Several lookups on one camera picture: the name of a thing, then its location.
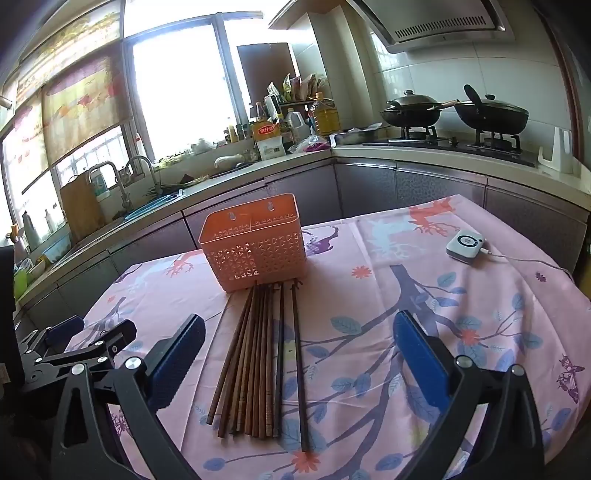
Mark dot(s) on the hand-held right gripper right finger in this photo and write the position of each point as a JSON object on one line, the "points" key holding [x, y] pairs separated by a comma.
{"points": [[422, 360]]}

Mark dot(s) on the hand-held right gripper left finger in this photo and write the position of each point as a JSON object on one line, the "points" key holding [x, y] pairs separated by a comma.
{"points": [[178, 360]]}

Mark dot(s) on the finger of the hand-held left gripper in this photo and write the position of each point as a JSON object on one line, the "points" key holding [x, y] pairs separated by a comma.
{"points": [[113, 339], [64, 326]]}

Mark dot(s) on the bunch of brown wooden chopsticks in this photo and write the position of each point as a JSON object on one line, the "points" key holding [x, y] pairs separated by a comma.
{"points": [[244, 369]]}

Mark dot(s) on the single dark chopstick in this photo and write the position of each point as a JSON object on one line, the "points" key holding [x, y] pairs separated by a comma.
{"points": [[279, 369], [299, 378]]}

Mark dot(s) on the orange plastic utensil basket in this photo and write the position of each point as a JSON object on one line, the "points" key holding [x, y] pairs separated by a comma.
{"points": [[258, 258]]}

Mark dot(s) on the white thermos bottle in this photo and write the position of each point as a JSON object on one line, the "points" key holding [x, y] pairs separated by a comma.
{"points": [[30, 230]]}

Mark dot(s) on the pink floral tablecloth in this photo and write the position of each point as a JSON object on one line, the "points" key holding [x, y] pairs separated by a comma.
{"points": [[369, 286]]}

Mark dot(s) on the wooden cutting board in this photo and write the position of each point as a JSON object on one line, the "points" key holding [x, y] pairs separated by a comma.
{"points": [[81, 207]]}

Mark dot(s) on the small white electronic device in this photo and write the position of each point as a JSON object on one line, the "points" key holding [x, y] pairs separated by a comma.
{"points": [[464, 244]]}

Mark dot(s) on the blue basin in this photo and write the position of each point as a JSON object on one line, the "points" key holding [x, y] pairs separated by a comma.
{"points": [[157, 201]]}

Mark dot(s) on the steel kitchen faucet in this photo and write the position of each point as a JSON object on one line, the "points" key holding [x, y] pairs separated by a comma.
{"points": [[117, 184], [141, 161]]}

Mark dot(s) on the grey kitchen cabinets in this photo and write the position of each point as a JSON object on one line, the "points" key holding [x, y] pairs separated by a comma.
{"points": [[369, 189]]}

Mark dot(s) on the white gourd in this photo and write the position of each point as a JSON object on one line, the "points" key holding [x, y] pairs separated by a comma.
{"points": [[228, 161]]}

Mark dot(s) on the black gas stove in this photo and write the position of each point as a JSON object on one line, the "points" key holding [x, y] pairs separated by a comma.
{"points": [[461, 146]]}

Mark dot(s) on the printed window blind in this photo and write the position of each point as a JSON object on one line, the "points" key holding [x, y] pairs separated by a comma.
{"points": [[83, 106]]}

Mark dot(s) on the white carton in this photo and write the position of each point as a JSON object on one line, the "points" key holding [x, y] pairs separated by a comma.
{"points": [[271, 148]]}

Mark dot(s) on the metal tray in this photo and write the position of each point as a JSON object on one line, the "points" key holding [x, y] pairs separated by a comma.
{"points": [[358, 137]]}

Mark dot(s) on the pink plastic bag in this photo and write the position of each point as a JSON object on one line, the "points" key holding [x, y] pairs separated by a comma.
{"points": [[309, 145]]}

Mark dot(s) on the white plastic rack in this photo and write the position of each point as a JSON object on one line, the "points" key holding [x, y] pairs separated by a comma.
{"points": [[561, 157]]}

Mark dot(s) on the yellow packet with red label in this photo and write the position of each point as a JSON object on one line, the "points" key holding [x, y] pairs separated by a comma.
{"points": [[267, 130]]}

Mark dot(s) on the black wok with lid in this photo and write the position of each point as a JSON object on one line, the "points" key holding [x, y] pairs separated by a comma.
{"points": [[494, 117]]}

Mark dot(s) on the yellow cooking oil bottle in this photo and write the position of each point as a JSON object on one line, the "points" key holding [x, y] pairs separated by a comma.
{"points": [[325, 117]]}

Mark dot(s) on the white plastic jug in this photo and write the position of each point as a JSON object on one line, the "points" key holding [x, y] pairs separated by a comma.
{"points": [[298, 127]]}

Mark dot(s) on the dark brown board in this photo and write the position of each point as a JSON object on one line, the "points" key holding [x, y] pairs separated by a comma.
{"points": [[265, 74]]}

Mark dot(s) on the steel range hood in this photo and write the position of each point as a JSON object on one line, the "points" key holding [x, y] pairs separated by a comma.
{"points": [[438, 23]]}

